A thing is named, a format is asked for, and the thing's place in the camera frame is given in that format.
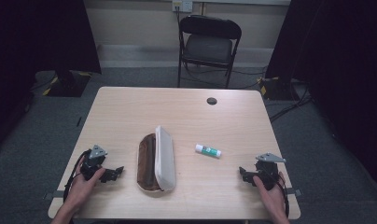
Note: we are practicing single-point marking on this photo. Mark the black folding chair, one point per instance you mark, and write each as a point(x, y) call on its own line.
point(208, 46)

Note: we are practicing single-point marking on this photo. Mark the white wall socket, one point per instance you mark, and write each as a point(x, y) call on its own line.
point(182, 5)

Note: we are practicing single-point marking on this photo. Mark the white green glue stick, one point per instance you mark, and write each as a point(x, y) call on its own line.
point(208, 150)

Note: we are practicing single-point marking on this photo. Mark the person's left hand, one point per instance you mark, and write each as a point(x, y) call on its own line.
point(82, 186)

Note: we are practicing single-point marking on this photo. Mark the dark curtain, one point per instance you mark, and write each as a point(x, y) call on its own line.
point(342, 77)

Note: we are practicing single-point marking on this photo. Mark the black stand base yellow tape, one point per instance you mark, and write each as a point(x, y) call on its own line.
point(68, 85)
point(275, 88)

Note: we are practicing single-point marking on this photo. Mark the grey table bracket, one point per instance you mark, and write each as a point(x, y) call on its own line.
point(295, 192)
point(53, 195)

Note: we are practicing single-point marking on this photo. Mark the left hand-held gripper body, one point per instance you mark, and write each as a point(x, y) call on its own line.
point(93, 161)

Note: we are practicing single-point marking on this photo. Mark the person's right hand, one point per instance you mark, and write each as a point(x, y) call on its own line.
point(272, 194)

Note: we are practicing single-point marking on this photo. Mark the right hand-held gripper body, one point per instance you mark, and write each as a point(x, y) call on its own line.
point(267, 169)

